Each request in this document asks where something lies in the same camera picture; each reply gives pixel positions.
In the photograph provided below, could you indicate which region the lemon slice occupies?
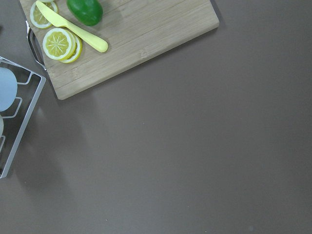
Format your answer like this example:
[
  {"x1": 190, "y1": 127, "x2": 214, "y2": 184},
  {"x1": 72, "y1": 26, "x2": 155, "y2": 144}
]
[
  {"x1": 42, "y1": 28, "x2": 76, "y2": 60},
  {"x1": 30, "y1": 0, "x2": 59, "y2": 29}
]

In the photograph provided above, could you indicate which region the green lime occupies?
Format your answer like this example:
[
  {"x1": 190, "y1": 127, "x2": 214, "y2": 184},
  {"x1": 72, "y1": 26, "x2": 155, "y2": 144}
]
[{"x1": 66, "y1": 0, "x2": 103, "y2": 26}]

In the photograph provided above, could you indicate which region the white wire cup rack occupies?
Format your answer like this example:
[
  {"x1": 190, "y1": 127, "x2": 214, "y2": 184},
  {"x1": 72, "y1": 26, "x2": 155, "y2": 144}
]
[{"x1": 0, "y1": 57, "x2": 46, "y2": 178}]

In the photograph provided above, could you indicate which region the blue cup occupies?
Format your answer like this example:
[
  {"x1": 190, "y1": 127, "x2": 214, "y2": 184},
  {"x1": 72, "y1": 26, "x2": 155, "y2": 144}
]
[{"x1": 0, "y1": 67, "x2": 17, "y2": 112}]

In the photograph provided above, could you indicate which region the wooden cutting board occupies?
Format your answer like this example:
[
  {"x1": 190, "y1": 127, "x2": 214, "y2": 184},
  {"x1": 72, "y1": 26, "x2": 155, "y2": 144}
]
[{"x1": 19, "y1": 0, "x2": 220, "y2": 100}]

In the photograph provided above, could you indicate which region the yellow plastic knife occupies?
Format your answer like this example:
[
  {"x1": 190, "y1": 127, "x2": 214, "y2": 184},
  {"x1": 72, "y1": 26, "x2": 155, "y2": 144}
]
[{"x1": 36, "y1": 0, "x2": 108, "y2": 53}]

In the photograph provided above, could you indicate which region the white cup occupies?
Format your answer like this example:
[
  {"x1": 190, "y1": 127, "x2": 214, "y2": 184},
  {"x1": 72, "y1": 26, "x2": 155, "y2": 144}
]
[{"x1": 0, "y1": 116, "x2": 4, "y2": 136}]

